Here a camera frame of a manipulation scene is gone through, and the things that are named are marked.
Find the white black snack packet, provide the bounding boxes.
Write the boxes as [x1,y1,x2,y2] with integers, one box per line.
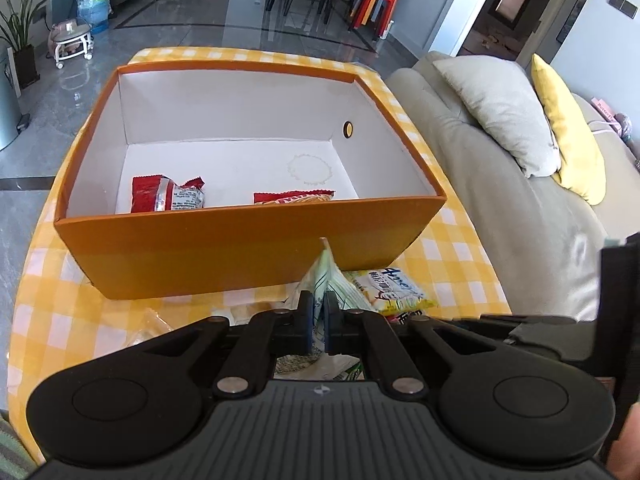
[382,308,426,325]

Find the red orange snack packet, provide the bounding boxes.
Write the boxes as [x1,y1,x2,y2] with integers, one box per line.
[253,189,337,206]

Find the striped cloth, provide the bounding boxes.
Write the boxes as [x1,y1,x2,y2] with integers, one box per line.
[0,410,36,480]

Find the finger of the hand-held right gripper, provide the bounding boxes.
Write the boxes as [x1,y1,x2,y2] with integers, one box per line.
[452,314,578,333]

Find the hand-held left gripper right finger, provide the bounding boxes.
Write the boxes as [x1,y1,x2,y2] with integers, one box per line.
[324,290,494,402]

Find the yellow cushion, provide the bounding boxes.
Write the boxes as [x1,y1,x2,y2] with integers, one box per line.
[530,53,607,206]

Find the potted plant with long leaves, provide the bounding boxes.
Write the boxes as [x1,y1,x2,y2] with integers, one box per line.
[0,0,53,91]

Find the white wheeled stool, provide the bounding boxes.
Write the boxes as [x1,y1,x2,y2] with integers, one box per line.
[48,20,94,70]

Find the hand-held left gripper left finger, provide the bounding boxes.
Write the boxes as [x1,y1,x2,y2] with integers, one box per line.
[150,291,315,401]

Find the red silver snack packet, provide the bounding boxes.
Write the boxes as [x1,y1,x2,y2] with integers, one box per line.
[131,175,207,214]

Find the orange cardboard box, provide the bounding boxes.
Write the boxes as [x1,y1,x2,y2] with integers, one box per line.
[54,59,447,302]

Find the yellow white snack packet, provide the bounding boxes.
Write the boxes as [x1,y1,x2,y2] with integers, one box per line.
[347,266,440,317]

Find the beige cushion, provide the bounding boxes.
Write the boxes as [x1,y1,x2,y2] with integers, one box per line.
[432,54,562,178]

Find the orange plastic stool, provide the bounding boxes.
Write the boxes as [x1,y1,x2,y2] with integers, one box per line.
[374,0,401,29]

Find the blue water bottle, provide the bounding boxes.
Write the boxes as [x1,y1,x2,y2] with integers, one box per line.
[76,0,111,36]

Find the yellow checkered tablecloth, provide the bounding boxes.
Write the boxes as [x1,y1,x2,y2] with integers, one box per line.
[7,46,513,461]

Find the pink book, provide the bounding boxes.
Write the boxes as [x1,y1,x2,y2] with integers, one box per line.
[591,97,619,122]

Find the grey trash bin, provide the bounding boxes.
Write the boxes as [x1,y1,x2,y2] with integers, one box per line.
[0,47,23,151]

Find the green white snack packet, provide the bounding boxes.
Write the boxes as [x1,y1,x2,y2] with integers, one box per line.
[274,236,375,382]

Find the beige sofa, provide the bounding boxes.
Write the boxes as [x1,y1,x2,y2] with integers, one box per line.
[387,50,640,322]

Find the clear plastic snack packet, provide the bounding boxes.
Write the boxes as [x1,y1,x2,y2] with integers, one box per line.
[127,307,177,347]

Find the person's right forearm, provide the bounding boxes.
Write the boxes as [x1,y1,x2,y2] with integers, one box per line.
[606,400,640,480]

